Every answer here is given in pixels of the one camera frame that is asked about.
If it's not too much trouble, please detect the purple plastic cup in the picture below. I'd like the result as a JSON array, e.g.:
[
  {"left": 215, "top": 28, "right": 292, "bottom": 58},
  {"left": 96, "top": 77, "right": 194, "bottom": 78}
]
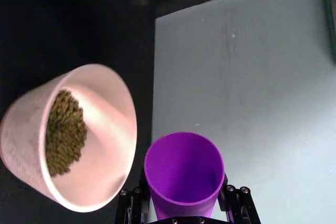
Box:
[{"left": 143, "top": 131, "right": 228, "bottom": 221}]

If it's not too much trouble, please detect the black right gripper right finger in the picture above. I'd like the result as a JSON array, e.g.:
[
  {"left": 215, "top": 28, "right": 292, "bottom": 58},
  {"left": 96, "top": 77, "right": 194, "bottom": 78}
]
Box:
[{"left": 217, "top": 173, "right": 262, "bottom": 224}]

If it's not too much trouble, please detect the black table cloth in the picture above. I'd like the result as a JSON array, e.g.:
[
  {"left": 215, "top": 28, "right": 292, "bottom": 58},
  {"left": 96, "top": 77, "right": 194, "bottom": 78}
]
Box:
[{"left": 0, "top": 0, "right": 336, "bottom": 224}]

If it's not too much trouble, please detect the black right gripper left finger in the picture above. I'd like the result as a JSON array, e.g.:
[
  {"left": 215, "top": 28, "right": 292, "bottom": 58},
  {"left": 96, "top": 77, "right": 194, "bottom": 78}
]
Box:
[{"left": 114, "top": 173, "right": 158, "bottom": 224}]

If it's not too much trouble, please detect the green beans heap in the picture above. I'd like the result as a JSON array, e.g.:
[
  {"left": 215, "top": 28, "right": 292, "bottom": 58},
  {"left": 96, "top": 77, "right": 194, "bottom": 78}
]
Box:
[{"left": 45, "top": 89, "right": 88, "bottom": 178}]

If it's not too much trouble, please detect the pale pink cup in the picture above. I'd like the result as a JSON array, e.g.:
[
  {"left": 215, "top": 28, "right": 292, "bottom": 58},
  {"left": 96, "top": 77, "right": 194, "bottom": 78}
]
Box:
[{"left": 0, "top": 63, "right": 138, "bottom": 213}]

